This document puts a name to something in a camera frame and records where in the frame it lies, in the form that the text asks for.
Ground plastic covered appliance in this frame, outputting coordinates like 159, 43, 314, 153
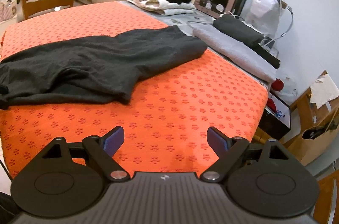
242, 0, 294, 41

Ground dark grey sweatpants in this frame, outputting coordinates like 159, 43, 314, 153
1, 26, 207, 109

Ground dark grey folded garment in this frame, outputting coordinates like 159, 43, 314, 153
213, 14, 264, 48

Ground orange floral table mat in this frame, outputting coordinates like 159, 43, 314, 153
1, 2, 268, 176

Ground wooden chair with bag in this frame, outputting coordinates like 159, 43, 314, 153
284, 70, 339, 166

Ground brown tote bag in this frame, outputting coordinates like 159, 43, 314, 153
287, 116, 338, 166

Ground beige cloth on chair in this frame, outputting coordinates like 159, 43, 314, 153
310, 74, 339, 109

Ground white folded padded jacket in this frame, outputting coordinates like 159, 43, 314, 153
127, 0, 195, 16

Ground grey cable on table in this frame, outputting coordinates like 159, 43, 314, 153
186, 19, 214, 30

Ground light grey folded garment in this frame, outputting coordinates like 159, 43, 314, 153
192, 23, 277, 83

